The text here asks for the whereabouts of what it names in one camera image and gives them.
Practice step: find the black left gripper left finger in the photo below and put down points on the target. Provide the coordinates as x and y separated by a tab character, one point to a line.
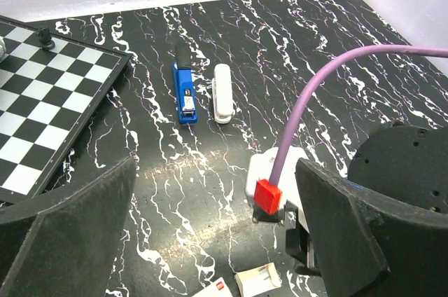
63	243

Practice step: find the blue stapler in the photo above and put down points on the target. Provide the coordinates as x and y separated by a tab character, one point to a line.
183	84

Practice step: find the white stapler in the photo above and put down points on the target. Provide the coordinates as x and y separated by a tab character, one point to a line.
222	94

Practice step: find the staple box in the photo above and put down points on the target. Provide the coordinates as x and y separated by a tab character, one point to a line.
258	280
217	288

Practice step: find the black white chessboard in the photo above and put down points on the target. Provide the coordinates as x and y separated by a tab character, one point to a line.
47	98

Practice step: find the left staple box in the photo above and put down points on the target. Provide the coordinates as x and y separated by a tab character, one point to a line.
217	288

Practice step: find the black chess piece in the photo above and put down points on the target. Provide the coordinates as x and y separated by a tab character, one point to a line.
45	38

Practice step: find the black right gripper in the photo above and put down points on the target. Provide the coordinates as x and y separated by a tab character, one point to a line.
300	247

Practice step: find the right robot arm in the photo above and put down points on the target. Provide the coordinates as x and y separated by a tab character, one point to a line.
403	162

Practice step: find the right staple box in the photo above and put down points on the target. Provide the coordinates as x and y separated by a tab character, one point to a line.
258	280

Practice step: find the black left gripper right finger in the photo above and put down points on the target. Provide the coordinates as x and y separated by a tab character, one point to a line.
368	244

